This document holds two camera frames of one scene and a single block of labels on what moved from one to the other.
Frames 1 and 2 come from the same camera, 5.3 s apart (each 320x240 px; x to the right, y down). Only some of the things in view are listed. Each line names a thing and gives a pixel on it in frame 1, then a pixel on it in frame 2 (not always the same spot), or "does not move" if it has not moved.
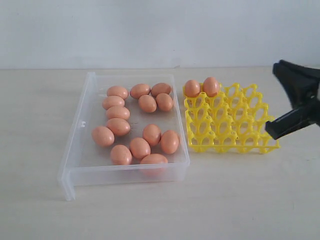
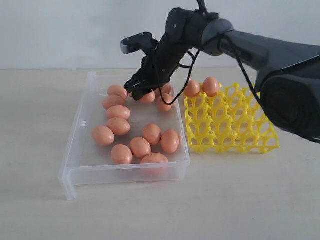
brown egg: (192, 88) does not move
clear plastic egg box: (128, 128) does not move
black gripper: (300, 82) → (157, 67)
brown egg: (211, 86) does not move
